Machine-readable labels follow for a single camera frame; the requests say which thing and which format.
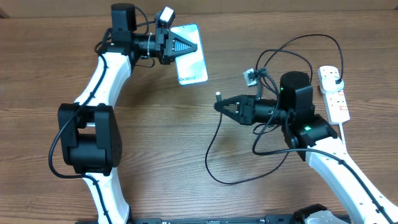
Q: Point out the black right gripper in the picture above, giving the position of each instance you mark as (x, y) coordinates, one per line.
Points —
(244, 112)

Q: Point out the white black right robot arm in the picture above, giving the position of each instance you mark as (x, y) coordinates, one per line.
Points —
(313, 138)

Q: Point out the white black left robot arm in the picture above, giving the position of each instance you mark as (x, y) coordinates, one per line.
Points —
(88, 145)

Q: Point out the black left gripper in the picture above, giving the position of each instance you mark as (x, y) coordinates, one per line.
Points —
(165, 45)

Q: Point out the white power strip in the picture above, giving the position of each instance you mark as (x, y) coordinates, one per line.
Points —
(335, 103)

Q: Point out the white charger plug adapter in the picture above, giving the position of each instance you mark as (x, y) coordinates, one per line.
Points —
(330, 85)

